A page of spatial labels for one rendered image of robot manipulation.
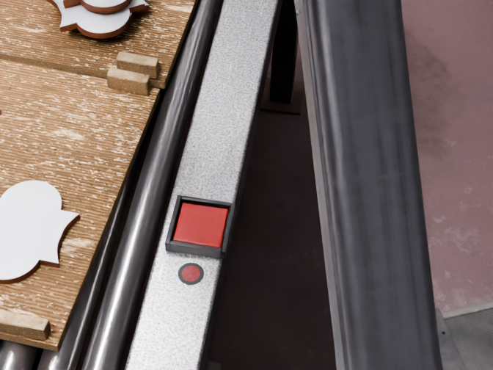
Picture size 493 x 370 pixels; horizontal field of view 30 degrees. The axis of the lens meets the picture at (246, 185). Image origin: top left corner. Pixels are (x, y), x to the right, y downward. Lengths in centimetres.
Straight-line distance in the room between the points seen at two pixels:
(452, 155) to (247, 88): 125
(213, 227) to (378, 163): 66
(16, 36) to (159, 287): 47
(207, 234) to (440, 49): 172
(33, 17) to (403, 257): 99
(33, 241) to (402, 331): 69
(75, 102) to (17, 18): 20
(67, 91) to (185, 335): 41
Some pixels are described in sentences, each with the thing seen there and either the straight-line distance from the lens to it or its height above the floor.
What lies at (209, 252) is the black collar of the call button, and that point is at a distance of 113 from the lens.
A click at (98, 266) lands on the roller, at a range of 115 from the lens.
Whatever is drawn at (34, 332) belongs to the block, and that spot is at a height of 95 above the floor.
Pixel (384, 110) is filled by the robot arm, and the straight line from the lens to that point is 51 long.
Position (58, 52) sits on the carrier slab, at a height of 94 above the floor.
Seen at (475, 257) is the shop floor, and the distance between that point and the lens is 231.
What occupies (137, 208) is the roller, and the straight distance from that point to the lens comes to 118.
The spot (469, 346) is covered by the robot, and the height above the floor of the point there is 24.
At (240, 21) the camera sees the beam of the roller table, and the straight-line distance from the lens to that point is 142.
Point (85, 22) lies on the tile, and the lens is 135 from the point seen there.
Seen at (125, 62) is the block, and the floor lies 96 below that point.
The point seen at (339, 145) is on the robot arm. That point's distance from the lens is 50.
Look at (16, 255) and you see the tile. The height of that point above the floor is 95.
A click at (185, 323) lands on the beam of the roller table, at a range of 109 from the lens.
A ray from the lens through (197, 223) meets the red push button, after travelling 115.
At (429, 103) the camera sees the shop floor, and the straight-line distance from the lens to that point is 261.
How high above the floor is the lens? 187
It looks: 52 degrees down
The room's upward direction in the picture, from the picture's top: 2 degrees clockwise
